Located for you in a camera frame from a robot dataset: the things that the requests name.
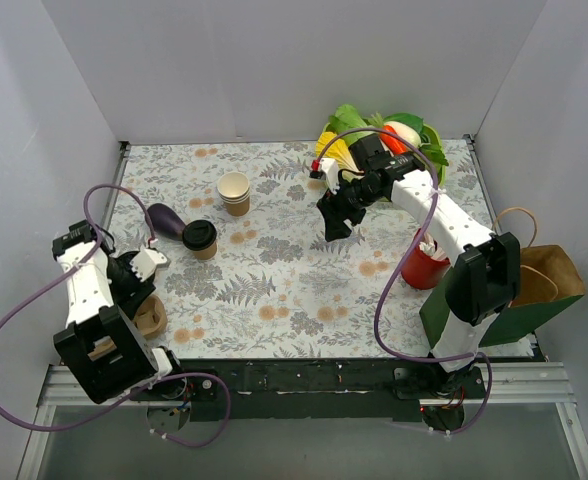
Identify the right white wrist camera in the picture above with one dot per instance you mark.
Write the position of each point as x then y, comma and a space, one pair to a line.
326, 169

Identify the stack of paper cups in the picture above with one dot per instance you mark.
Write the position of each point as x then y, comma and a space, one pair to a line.
234, 190

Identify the green plastic vegetable tray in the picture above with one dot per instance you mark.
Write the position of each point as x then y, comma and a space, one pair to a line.
423, 136

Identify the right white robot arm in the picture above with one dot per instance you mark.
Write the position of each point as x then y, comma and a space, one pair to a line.
484, 266

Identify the brown cardboard cup carrier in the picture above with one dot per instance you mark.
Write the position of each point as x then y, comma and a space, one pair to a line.
151, 318

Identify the yellow napa cabbage leaf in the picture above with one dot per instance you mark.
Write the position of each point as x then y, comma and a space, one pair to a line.
338, 151

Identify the aluminium frame rail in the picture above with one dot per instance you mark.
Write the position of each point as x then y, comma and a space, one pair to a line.
319, 419

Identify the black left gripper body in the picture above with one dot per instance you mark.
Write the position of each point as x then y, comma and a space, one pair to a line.
137, 292

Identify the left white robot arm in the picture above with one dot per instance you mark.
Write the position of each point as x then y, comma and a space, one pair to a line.
100, 343

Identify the green leafy bok choy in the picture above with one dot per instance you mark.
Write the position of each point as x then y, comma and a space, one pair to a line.
435, 154

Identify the white radish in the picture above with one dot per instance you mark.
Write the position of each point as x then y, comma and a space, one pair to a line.
404, 131

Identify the dark green spinach leaf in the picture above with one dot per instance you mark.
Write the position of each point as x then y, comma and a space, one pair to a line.
413, 121

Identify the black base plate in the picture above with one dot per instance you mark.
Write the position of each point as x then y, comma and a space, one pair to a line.
392, 389

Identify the black coffee cup lid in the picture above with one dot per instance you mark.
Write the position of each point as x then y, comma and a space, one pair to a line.
199, 235

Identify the purple eggplant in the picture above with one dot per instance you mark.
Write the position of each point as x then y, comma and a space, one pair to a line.
166, 221

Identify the green napa cabbage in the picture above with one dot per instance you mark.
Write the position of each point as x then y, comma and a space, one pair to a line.
347, 117

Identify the red straw holder cup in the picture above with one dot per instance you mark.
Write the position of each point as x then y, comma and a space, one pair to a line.
421, 272

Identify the brown paper coffee cup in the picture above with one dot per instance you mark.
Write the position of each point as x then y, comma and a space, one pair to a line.
206, 253

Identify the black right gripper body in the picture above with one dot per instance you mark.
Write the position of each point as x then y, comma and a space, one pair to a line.
335, 206

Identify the brown and green paper bag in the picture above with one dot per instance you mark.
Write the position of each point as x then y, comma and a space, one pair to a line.
550, 283

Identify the orange carrot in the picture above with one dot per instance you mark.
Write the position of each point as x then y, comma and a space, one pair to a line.
394, 145

